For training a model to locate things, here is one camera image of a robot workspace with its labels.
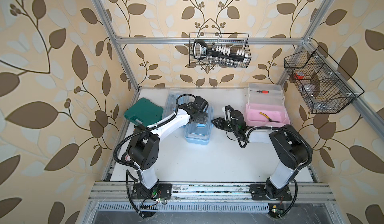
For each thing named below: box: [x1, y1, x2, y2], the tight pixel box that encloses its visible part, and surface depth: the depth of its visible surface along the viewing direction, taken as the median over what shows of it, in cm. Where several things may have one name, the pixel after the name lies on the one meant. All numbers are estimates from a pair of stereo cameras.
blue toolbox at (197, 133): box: [185, 105, 214, 145], surface depth 88 cm
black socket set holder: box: [193, 40, 247, 62], surface depth 85 cm
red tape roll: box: [294, 71, 305, 80], surface depth 83 cm
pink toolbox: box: [245, 83, 291, 127], surface depth 104 cm
